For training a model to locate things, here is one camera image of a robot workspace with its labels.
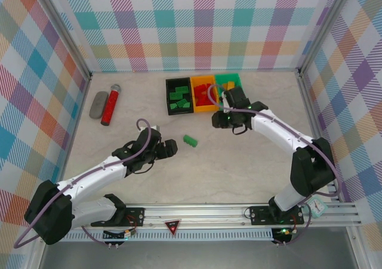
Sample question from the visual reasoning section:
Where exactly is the long green lego brick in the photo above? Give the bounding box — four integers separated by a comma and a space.
183, 134, 198, 148

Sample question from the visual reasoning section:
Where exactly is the yellow plastic bin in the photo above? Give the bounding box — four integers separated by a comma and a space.
190, 75, 220, 114

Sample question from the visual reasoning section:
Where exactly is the green plastic bin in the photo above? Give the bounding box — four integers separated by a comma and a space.
214, 73, 243, 112

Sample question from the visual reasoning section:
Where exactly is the black plastic bin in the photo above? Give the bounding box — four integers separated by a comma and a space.
165, 77, 195, 116

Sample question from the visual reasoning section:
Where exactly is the red cylinder bottle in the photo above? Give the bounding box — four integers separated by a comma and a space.
100, 84, 122, 126

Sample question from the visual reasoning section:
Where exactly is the grey oval case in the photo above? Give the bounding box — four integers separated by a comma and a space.
89, 91, 109, 120

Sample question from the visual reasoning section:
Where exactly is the black red triangle sign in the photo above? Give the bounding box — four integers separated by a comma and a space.
164, 219, 182, 237

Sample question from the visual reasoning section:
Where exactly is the small teal alarm clock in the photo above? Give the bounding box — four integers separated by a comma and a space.
307, 194, 328, 219

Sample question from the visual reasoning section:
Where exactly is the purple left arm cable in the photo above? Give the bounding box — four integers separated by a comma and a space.
13, 118, 156, 249

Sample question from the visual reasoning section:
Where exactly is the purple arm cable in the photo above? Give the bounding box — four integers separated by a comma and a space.
13, 118, 156, 249
208, 84, 341, 248

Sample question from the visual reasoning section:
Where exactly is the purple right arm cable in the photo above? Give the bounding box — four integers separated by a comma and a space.
208, 84, 341, 248

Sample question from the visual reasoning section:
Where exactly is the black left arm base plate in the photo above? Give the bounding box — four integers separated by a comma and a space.
91, 206, 146, 227

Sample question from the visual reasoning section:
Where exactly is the aluminium mounting rail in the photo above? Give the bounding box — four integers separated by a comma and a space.
32, 202, 359, 230

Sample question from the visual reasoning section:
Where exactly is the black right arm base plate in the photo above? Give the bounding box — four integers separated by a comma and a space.
248, 205, 305, 225

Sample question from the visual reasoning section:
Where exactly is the white slotted cable duct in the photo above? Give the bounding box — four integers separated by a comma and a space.
47, 228, 274, 242

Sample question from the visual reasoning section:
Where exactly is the aluminium frame post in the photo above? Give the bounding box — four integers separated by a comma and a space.
38, 0, 92, 79
297, 0, 353, 76

